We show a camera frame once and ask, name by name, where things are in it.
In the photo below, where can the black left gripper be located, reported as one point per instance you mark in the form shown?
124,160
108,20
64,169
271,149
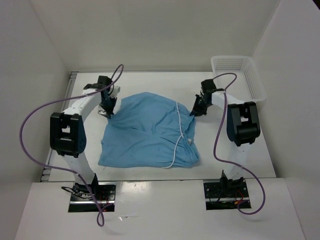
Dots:
108,113

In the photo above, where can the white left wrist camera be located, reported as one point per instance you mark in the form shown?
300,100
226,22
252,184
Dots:
113,92

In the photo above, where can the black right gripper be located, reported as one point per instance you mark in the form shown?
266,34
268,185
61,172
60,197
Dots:
197,111

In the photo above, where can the white plastic basket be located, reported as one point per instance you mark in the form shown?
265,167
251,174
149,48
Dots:
248,85

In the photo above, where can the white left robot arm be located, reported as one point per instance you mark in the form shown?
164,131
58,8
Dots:
67,130

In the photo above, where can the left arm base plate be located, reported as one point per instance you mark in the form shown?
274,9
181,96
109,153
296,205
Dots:
81,200

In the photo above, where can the light blue shorts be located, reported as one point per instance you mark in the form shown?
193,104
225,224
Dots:
149,130

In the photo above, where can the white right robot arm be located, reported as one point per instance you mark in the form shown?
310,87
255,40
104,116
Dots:
242,129

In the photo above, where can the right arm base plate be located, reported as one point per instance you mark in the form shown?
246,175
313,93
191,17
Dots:
215,199

